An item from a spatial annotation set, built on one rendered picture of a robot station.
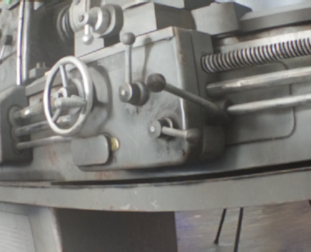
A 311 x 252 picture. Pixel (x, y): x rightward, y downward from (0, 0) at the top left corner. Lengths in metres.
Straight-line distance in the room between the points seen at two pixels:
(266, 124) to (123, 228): 0.88
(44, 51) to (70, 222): 0.66
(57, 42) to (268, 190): 1.23
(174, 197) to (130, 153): 0.16
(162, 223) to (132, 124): 0.88
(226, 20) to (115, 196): 0.50
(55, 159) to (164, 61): 0.72
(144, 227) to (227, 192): 0.96
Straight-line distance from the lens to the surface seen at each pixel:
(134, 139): 1.18
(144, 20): 1.17
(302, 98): 1.01
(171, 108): 1.11
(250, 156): 1.19
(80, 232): 1.73
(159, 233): 2.00
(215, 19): 1.21
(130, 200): 1.20
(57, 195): 1.44
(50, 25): 1.96
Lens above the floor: 0.51
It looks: 4 degrees up
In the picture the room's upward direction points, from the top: 6 degrees counter-clockwise
